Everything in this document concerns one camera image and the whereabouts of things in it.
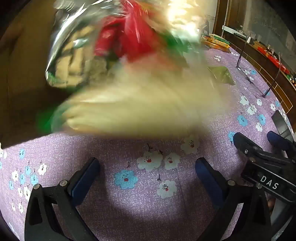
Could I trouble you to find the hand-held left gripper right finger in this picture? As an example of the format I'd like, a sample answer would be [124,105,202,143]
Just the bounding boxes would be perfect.
[195,157,271,241]

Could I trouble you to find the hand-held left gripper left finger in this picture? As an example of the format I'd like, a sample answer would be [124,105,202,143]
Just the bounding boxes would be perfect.
[24,157,101,241]

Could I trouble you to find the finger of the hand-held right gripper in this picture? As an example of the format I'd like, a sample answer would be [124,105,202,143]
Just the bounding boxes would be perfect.
[233,132,267,163]
[267,130,293,154]

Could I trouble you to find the purple floral tablecloth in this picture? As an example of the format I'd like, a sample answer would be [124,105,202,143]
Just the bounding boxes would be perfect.
[0,39,296,241]

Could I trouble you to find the small green packet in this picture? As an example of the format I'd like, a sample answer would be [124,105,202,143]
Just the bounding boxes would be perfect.
[207,66,237,85]

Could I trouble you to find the red flat box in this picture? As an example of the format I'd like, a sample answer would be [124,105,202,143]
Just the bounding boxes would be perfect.
[257,45,291,75]

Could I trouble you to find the wooden low cabinet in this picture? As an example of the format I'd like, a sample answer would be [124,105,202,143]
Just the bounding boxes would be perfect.
[222,24,296,116]

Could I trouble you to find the eyeglasses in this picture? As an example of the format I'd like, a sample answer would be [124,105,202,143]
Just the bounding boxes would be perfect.
[235,35,287,98]

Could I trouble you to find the yellow cracker packet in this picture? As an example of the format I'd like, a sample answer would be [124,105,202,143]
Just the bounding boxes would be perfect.
[209,34,229,46]
[201,40,231,51]

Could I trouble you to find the white flat box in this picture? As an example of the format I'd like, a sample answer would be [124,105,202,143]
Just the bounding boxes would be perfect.
[221,25,244,33]

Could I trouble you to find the green snack packet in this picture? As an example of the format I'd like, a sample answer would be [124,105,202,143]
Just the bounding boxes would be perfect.
[162,29,193,52]

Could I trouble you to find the cracker packet green edge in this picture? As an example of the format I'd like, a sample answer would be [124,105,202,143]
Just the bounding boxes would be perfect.
[45,0,100,90]

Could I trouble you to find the wooden door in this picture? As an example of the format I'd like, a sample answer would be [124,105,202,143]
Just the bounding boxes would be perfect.
[214,0,246,35]

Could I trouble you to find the red snack packet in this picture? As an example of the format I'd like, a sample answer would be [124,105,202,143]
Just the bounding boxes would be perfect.
[94,0,163,62]

